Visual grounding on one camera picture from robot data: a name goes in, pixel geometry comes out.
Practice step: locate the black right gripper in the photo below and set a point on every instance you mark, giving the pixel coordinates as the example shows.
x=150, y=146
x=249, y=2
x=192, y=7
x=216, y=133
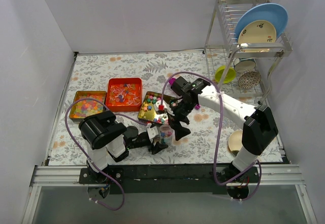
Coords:
x=177, y=119

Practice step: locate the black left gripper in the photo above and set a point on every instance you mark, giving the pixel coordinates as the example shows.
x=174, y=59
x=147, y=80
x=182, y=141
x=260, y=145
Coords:
x=155, y=144

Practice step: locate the clear glass jar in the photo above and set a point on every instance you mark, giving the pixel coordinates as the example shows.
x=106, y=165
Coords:
x=166, y=132

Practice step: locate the tin of opaque star candies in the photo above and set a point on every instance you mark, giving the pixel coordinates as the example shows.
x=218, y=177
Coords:
x=148, y=113

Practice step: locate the purple plastic scoop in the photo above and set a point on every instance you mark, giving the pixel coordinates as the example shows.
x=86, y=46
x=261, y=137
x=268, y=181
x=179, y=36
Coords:
x=171, y=81

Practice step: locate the orange tray of lollipops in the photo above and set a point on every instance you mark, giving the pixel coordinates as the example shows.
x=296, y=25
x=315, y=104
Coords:
x=124, y=94

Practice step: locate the tin of translucent star candies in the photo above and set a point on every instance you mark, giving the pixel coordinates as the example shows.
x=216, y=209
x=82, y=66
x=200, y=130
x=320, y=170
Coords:
x=86, y=108

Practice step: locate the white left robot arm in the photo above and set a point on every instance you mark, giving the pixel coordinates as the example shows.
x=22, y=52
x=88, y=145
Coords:
x=106, y=137

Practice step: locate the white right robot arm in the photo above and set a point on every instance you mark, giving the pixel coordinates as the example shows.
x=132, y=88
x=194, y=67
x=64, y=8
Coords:
x=257, y=123

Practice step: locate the small cream plate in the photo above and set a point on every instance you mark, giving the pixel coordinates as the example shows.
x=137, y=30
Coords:
x=235, y=142

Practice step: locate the floral table mat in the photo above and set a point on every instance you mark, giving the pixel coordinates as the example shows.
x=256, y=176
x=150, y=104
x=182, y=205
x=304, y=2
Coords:
x=208, y=140

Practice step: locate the mosaic patterned bowl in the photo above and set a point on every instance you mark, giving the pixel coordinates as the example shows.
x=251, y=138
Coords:
x=249, y=79

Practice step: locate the white blue rimmed bowl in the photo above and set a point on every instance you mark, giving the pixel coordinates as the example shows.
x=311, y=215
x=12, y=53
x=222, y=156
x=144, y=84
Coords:
x=243, y=64

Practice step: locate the metal dish rack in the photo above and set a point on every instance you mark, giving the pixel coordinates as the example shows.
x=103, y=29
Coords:
x=266, y=55

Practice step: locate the cream patterned plate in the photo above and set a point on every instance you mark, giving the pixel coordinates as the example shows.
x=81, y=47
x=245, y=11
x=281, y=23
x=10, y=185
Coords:
x=259, y=31

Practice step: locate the blue plate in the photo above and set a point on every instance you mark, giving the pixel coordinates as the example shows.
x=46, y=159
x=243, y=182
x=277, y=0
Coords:
x=271, y=12

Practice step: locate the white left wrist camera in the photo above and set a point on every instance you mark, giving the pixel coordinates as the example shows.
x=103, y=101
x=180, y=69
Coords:
x=153, y=133

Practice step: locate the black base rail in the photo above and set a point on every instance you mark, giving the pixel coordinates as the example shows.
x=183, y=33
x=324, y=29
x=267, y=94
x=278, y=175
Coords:
x=186, y=178

